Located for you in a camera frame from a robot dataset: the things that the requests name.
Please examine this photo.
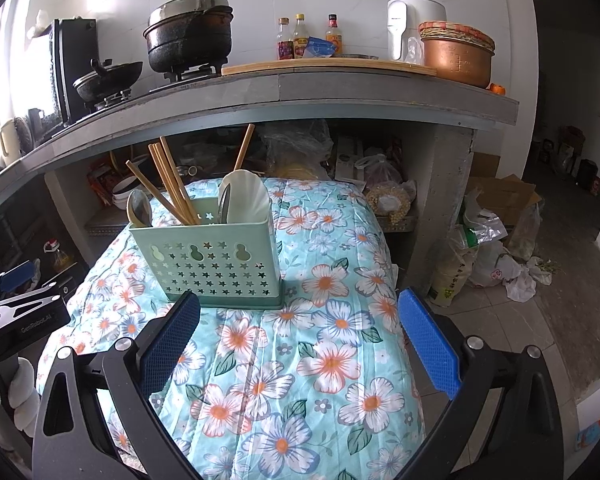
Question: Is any cardboard box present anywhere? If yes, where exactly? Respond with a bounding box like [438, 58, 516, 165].
[462, 152, 543, 256]

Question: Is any rice sack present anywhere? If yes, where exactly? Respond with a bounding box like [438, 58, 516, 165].
[427, 227, 481, 308]

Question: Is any red plastic packet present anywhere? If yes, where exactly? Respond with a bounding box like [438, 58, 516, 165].
[86, 157, 116, 206]

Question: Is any steel pot lid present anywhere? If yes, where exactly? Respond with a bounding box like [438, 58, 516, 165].
[147, 0, 231, 26]

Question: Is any bag of soybeans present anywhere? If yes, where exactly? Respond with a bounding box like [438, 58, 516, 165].
[365, 180, 418, 221]

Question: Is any bundle of wooden chopsticks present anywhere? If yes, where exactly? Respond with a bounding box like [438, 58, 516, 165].
[125, 124, 257, 227]

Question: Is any bag of yellow noodles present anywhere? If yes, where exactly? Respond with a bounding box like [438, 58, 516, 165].
[257, 120, 336, 181]

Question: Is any floral blanket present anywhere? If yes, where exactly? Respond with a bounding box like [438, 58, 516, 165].
[36, 176, 427, 480]

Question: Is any cooking oil bottle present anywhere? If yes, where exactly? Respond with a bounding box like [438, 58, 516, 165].
[42, 240, 78, 273]

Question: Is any white carton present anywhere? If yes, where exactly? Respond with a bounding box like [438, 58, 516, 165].
[334, 136, 366, 181]

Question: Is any colourful printed packet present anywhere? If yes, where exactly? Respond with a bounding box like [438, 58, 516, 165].
[575, 415, 600, 453]

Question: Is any wooden cutting board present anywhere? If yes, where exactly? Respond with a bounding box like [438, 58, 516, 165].
[221, 57, 438, 78]

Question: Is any stack of white bowls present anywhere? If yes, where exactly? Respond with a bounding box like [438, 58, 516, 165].
[111, 176, 136, 209]

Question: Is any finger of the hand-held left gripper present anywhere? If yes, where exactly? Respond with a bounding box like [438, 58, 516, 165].
[0, 275, 63, 313]
[0, 259, 42, 296]

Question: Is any large black stockpot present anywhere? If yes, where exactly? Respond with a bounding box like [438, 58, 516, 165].
[142, 6, 235, 73]

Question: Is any black wok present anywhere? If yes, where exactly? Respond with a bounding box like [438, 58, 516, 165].
[72, 58, 144, 102]

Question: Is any white rice paddle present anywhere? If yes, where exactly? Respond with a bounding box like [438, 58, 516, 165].
[219, 170, 272, 224]

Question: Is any pink plastic bag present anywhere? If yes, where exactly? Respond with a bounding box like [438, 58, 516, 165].
[355, 154, 403, 188]

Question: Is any black gas stove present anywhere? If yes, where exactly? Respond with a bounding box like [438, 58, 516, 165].
[82, 62, 223, 111]

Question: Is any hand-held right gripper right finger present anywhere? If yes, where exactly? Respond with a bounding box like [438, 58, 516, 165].
[395, 286, 565, 480]

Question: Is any clear plastic bag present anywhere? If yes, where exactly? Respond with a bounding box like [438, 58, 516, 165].
[405, 37, 426, 66]

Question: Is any woven basket tray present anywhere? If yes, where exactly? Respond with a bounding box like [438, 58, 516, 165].
[418, 20, 497, 52]

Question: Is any cream electric kettle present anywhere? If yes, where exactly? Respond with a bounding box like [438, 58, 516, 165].
[0, 119, 23, 168]

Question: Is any patterned metal shelf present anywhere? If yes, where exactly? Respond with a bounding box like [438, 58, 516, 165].
[85, 210, 131, 236]

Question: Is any green utensil holder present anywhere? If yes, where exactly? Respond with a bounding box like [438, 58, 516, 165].
[128, 195, 285, 310]

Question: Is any crumpled white plastic bag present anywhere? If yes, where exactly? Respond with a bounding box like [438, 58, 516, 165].
[467, 200, 553, 303]

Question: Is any copper pot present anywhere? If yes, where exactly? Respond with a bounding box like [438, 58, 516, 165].
[420, 35, 496, 88]

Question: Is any blue white seasoning bag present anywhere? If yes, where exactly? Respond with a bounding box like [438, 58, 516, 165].
[304, 36, 338, 59]

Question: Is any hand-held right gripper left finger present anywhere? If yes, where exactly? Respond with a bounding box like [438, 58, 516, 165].
[31, 289, 203, 480]

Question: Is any white electric kettle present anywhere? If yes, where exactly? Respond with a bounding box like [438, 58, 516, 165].
[386, 0, 448, 63]

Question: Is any small white spoon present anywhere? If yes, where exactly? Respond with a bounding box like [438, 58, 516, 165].
[126, 188, 154, 228]

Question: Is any grey concrete kitchen counter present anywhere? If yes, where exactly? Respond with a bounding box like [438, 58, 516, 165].
[0, 67, 521, 306]

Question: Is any yellow cap vinegar bottle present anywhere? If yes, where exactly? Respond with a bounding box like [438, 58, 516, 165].
[292, 14, 311, 60]

